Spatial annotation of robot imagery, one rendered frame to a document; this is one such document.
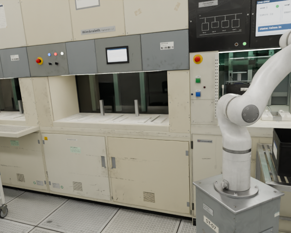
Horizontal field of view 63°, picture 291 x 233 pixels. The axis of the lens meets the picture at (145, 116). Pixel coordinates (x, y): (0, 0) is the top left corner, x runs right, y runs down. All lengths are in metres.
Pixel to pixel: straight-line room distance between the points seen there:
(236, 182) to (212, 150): 0.78
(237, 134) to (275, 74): 0.28
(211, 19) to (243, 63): 0.63
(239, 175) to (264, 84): 0.39
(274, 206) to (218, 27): 1.14
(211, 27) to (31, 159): 2.14
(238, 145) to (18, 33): 2.17
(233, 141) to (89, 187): 1.69
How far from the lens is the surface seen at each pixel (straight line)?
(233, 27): 1.78
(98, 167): 2.31
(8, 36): 2.72
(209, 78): 1.79
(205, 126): 1.84
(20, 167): 2.97
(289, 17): 1.80
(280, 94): 2.70
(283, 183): 1.32
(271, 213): 1.23
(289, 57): 1.13
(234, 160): 1.10
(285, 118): 2.04
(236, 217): 1.08
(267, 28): 1.78
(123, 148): 2.11
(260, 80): 1.08
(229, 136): 1.09
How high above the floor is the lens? 1.33
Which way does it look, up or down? 12 degrees down
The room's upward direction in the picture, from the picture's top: 3 degrees counter-clockwise
